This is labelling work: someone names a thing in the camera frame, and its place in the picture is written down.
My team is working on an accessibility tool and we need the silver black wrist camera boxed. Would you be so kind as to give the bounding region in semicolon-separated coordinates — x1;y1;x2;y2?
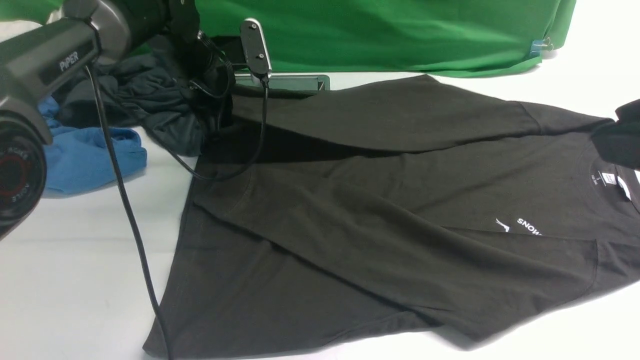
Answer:
240;18;273;86

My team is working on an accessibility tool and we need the metal table cable hatch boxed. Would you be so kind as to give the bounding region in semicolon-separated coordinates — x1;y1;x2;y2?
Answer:
232;74;331;98

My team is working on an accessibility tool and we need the dark teal crumpled garment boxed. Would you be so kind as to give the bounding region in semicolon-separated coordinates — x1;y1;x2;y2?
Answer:
52;54;205;157

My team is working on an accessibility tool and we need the blue binder clip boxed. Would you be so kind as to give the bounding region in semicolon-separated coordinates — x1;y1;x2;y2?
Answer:
529;37;554;58

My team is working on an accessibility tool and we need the dark gray long-sleeve top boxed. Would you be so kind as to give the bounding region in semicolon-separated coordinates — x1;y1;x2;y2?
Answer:
161;75;639;360

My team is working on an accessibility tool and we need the green backdrop cloth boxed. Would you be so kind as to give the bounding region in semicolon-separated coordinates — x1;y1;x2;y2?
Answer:
0;0;577;79

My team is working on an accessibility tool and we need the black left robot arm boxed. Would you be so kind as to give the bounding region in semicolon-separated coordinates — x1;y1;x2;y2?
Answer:
1;0;236;238

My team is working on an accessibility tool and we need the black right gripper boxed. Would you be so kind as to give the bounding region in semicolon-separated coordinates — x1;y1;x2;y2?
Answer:
590;99;640;171

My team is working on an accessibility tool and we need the blue crumpled garment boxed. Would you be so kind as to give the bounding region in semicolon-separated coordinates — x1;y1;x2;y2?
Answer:
38;96;147;197

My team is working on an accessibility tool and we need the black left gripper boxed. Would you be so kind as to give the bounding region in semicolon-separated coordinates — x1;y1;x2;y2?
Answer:
167;0;236;136

